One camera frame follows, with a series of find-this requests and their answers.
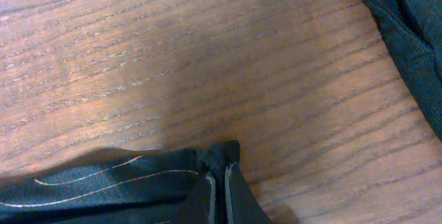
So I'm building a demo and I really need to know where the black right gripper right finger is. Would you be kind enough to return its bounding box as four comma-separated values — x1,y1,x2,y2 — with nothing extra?
224,162,272,224

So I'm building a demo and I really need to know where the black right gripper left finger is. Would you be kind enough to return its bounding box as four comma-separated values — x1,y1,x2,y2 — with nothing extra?
172,171,218,224

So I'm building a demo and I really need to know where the plain black shirt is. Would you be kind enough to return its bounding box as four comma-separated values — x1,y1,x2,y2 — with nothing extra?
362,0,441,137

